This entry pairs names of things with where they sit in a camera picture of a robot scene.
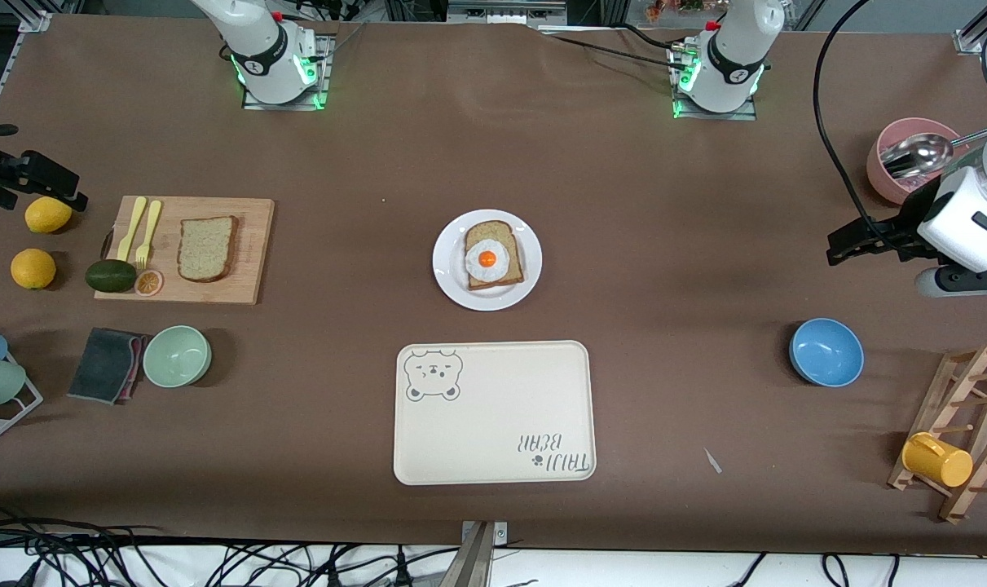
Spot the brown bread slice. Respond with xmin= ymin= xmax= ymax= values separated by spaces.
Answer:
xmin=177 ymin=215 xmax=240 ymax=284
xmin=464 ymin=220 xmax=526 ymax=291

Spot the white round plate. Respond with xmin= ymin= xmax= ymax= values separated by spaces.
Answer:
xmin=433 ymin=210 xmax=543 ymax=312

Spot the yellow lemon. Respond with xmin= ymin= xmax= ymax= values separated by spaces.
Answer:
xmin=24 ymin=196 xmax=74 ymax=235
xmin=10 ymin=248 xmax=57 ymax=291

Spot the pink bowl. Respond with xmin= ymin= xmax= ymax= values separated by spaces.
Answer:
xmin=866 ymin=117 xmax=983 ymax=206

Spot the metal scoop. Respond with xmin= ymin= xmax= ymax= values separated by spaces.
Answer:
xmin=879 ymin=124 xmax=987 ymax=180

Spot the yellow plastic knife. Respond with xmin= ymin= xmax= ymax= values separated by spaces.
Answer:
xmin=117 ymin=196 xmax=148 ymax=263

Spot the blue bowl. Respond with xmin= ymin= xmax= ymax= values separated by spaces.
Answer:
xmin=789 ymin=318 xmax=865 ymax=388

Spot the yellow plastic fork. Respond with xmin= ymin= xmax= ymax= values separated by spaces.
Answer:
xmin=134 ymin=200 xmax=163 ymax=271

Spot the dark green avocado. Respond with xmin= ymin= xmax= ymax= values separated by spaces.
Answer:
xmin=85 ymin=258 xmax=138 ymax=294

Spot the wooden mug rack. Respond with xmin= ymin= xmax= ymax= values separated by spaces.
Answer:
xmin=887 ymin=343 xmax=987 ymax=524

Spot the dark grey folded cloth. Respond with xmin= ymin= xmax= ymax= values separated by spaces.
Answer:
xmin=67 ymin=327 xmax=145 ymax=406

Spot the pink folded cloth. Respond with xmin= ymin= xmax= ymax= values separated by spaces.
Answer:
xmin=122 ymin=334 xmax=148 ymax=404

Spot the yellow mug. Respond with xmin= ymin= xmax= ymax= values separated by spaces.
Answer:
xmin=901 ymin=432 xmax=974 ymax=488

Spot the bamboo cutting board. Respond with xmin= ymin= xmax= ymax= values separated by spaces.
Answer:
xmin=94 ymin=196 xmax=275 ymax=306

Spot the mint green bowl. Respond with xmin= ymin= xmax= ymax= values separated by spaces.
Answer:
xmin=142 ymin=325 xmax=213 ymax=389

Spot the fried egg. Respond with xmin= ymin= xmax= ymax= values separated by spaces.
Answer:
xmin=465 ymin=239 xmax=508 ymax=283

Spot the cream bear print tray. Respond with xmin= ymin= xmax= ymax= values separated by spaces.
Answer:
xmin=393 ymin=340 xmax=597 ymax=487

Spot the grey equipment box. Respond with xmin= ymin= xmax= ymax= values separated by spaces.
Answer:
xmin=447 ymin=0 xmax=567 ymax=25

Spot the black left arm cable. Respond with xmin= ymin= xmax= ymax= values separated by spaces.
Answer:
xmin=813 ymin=0 xmax=910 ymax=245

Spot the aluminium frame profile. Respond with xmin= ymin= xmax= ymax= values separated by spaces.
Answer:
xmin=954 ymin=0 xmax=987 ymax=55

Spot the white wire rack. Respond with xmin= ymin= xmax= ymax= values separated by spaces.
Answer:
xmin=0 ymin=320 xmax=44 ymax=451

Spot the black base cable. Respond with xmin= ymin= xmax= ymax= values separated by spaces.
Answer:
xmin=540 ymin=29 xmax=690 ymax=74

